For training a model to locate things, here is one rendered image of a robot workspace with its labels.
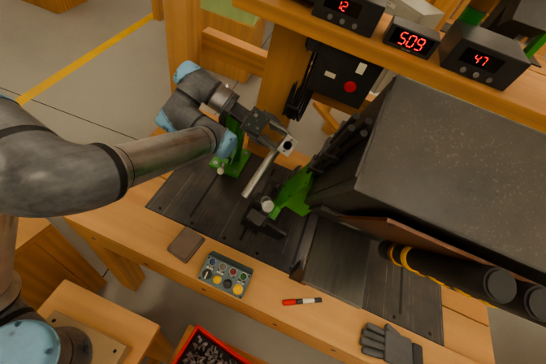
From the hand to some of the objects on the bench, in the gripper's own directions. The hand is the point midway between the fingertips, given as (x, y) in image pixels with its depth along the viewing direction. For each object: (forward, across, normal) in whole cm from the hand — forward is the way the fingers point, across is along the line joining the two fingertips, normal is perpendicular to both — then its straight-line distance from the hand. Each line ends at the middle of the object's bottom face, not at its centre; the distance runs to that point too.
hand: (285, 144), depth 80 cm
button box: (+10, -48, +3) cm, 49 cm away
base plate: (+28, -22, +20) cm, 40 cm away
